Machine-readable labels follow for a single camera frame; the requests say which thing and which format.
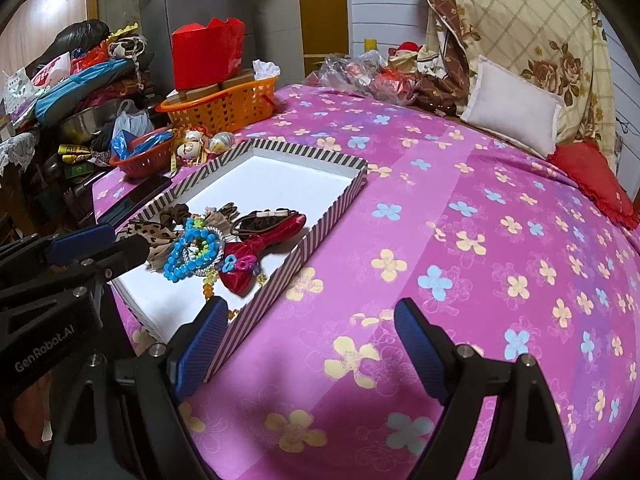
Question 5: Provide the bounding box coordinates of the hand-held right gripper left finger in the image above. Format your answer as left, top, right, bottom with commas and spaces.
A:
47, 296, 231, 480

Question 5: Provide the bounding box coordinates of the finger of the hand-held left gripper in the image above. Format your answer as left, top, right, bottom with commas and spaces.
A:
47, 223, 117, 267
97, 235, 152, 282

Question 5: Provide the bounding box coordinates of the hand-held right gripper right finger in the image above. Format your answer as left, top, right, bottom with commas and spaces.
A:
394, 298, 573, 480

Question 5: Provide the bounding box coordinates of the colourful beaded ornament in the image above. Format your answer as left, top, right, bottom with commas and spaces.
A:
162, 216, 268, 321

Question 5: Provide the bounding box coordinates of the silver braided bracelet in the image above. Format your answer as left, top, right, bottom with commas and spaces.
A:
202, 227, 226, 277

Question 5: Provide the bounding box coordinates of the striped box with white inside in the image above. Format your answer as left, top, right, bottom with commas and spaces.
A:
111, 137, 369, 385

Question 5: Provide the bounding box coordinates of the leopard print bow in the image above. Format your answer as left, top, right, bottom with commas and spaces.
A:
116, 202, 238, 273

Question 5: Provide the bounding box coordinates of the black phone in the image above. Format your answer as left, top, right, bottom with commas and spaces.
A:
95, 175, 174, 226

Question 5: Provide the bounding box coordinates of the pink floral bedsheet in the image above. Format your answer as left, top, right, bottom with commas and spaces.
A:
92, 82, 640, 480

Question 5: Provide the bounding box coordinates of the small red plastic basket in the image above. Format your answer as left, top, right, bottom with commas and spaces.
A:
109, 129, 176, 179

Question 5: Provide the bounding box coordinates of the metal bowl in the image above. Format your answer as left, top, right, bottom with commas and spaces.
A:
55, 104, 128, 144

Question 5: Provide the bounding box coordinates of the painted egg ornament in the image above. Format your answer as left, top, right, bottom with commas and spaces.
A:
174, 130, 207, 165
207, 131, 236, 155

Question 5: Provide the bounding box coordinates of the red satin bow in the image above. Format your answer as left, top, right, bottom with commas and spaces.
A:
220, 212, 307, 297

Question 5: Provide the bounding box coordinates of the dark hair band with bow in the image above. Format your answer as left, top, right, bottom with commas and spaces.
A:
232, 208, 292, 237

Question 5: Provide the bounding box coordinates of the blue padded bag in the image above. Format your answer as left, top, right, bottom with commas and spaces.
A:
34, 58, 140, 127

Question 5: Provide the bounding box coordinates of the orange plastic basket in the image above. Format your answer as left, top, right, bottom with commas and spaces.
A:
160, 76, 278, 129

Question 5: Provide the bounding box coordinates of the black bag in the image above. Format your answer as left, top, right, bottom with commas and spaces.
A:
27, 19, 112, 68

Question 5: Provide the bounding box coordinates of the cardboard box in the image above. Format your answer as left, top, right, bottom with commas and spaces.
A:
172, 69, 258, 103

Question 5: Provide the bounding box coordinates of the red paper bag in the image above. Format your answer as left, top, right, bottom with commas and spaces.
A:
171, 17, 246, 91

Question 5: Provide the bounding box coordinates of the white cloth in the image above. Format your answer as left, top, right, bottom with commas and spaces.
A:
252, 59, 282, 81

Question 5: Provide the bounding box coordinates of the red frilled cushion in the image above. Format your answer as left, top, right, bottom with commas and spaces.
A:
547, 141, 640, 231

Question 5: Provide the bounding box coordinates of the white pillow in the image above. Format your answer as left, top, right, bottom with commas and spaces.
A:
460, 55, 566, 159

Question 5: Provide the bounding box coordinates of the clear plastic bag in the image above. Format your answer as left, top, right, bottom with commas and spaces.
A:
305, 50, 421, 107

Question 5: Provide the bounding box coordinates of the red and white plush toy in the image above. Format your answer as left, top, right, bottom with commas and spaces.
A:
389, 41, 426, 68

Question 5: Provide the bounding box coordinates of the brown patterned cloth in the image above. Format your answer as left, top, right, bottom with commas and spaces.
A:
404, 0, 476, 118

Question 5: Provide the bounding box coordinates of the beige floral quilt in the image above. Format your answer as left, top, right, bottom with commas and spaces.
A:
440, 0, 617, 157

